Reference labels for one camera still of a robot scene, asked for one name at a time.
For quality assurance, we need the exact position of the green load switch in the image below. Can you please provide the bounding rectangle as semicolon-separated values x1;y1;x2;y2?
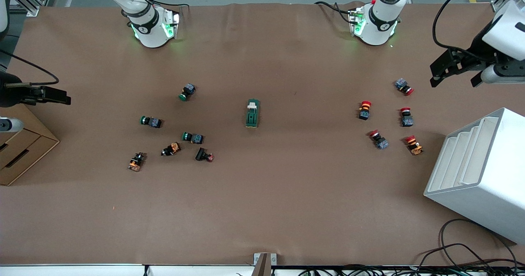
245;99;261;128

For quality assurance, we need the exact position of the red push button blue block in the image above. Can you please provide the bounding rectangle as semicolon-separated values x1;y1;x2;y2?
400;107;414;128
368;130;389;150
395;78;414;96

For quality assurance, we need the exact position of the brown cardboard box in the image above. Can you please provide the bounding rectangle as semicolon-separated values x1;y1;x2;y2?
0;104;60;186

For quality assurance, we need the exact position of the red push button orange block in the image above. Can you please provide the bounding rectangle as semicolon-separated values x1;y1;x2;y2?
358;100;372;121
404;135;424;156

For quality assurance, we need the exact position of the black push button orange block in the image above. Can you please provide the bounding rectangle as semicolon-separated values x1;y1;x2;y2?
128;152;146;172
161;142;181;157

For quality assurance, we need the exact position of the white stepped rack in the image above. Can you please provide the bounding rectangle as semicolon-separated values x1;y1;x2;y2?
424;107;525;244

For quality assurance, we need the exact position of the black push button red block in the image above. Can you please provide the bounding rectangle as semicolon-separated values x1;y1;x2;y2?
195;147;215;162

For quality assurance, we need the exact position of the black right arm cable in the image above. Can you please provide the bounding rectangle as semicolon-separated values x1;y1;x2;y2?
0;50;60;87

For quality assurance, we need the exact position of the black left base cable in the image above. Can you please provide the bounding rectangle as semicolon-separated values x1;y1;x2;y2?
314;1;357;23

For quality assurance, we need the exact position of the black looped cable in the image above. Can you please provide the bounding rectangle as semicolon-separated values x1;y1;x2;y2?
439;219;519;268

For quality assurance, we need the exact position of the black low cable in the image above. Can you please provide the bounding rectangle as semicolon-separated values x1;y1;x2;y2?
414;243;493;268

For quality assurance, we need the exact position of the white table edge rail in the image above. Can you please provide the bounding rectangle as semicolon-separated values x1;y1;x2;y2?
0;264;255;276

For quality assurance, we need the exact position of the black cable bundle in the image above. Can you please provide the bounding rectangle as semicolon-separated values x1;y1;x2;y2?
283;264;525;276

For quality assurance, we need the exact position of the metal table bracket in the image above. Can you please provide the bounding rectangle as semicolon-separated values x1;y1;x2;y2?
253;253;277;276

